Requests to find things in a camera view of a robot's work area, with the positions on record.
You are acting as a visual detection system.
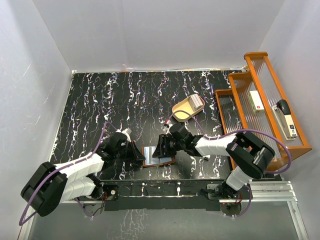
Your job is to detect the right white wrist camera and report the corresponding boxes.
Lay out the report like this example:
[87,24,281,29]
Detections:
[163,119,173,132]

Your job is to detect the stack of credit cards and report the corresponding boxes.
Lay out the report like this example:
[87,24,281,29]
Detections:
[188,94,203,112]

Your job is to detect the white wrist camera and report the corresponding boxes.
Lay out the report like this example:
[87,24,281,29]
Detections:
[116,128,132,142]
[163,119,173,132]

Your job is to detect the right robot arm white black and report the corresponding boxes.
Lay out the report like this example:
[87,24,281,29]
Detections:
[152,123,275,199]

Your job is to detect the black beige stapler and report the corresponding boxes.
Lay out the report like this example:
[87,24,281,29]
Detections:
[271,99,298,141]

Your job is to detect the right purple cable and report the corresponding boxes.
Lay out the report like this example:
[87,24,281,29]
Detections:
[165,111,293,218]

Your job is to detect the brown leather card holder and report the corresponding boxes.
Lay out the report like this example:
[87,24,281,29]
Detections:
[142,146,175,168]

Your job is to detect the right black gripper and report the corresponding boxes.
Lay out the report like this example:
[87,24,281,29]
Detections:
[153,134,185,158]

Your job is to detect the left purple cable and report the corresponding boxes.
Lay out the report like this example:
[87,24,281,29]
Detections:
[19,121,121,226]

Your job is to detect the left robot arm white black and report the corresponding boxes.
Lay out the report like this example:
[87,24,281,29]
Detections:
[20,128,145,217]

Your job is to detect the white staple box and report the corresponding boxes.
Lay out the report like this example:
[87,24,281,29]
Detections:
[248,90,265,114]

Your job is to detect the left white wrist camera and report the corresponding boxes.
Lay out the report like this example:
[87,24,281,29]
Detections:
[116,128,132,142]

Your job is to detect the beige oval tray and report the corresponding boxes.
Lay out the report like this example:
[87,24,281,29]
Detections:
[172,94,205,123]

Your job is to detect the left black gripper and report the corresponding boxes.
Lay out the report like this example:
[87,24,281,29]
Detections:
[115,139,146,164]

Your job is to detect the purple cable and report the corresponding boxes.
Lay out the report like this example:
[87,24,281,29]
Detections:
[165,111,293,218]
[19,121,121,226]

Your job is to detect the orange wooden tiered shelf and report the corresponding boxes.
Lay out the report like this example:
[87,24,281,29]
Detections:
[215,51,312,172]

